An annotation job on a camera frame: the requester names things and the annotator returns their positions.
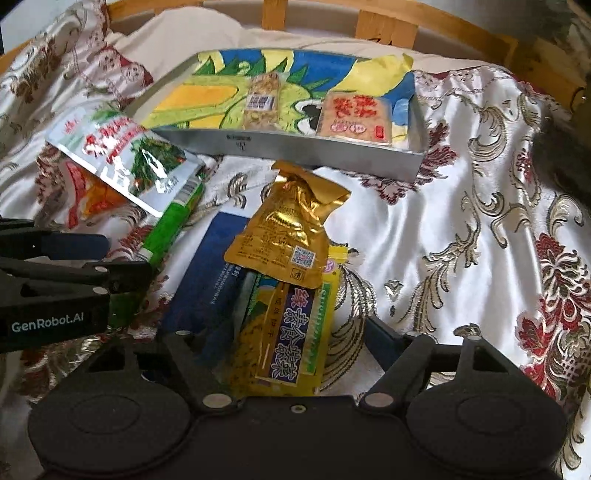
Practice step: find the colourful shallow tray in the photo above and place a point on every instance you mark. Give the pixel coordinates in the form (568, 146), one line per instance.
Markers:
(277, 148)

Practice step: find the beige red-print snack packet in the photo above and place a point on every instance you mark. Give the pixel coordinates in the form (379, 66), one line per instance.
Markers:
(353, 117)

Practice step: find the clear grain bar packet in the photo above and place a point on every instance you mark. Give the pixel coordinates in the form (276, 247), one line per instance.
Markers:
(261, 101)

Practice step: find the silver green snack packet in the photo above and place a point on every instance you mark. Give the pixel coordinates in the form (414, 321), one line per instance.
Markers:
(124, 147)

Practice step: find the white pillow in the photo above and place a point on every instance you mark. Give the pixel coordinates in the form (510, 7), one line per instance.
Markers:
(194, 37)

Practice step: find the gold foil snack packet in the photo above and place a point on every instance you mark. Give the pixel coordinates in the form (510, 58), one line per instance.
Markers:
(281, 235)

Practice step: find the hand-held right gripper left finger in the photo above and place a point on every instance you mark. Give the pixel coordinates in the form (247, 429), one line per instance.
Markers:
(184, 357)

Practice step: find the orange snack packet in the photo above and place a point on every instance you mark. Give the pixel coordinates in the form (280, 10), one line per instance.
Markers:
(87, 198)

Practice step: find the dark blue snack packet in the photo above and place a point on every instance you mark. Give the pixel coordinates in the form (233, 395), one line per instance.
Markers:
(205, 277)

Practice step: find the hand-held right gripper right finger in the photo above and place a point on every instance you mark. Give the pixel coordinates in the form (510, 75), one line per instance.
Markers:
(384, 338)

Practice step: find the wooden bed frame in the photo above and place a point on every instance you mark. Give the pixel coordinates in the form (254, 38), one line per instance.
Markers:
(383, 25)

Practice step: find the painted paper tray liner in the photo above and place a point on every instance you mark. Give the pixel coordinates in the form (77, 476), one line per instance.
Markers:
(217, 83)

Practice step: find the yellow purple snack packet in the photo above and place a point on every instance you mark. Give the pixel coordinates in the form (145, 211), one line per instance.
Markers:
(286, 337)

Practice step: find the green tube snack packet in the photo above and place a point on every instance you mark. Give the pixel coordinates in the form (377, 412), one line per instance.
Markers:
(168, 226)

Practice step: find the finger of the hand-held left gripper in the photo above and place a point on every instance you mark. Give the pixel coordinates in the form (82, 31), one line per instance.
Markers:
(78, 245)
(124, 276)

